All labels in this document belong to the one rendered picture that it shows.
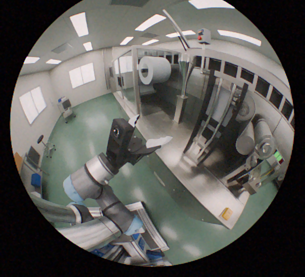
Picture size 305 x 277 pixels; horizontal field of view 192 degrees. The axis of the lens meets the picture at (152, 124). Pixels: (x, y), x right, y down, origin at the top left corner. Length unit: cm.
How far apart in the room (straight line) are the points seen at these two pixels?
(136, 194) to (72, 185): 126
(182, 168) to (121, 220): 46
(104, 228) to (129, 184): 127
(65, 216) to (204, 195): 68
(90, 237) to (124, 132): 26
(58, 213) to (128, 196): 119
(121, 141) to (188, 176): 49
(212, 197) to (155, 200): 96
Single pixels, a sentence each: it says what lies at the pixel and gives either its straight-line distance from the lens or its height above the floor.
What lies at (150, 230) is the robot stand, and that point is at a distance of 128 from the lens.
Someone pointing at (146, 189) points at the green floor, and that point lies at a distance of 143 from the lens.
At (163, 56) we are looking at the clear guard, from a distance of 88.
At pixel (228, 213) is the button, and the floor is 92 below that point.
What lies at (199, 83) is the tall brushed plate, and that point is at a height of 130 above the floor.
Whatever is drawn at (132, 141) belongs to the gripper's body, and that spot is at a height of 124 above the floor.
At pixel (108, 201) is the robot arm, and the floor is 115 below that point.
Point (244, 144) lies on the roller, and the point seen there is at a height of 117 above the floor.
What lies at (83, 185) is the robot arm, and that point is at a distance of 23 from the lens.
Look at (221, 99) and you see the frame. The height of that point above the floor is 133.
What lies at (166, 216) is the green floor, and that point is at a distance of 147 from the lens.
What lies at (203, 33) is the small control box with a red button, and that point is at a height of 167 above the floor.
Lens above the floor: 142
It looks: 40 degrees down
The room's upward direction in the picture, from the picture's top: straight up
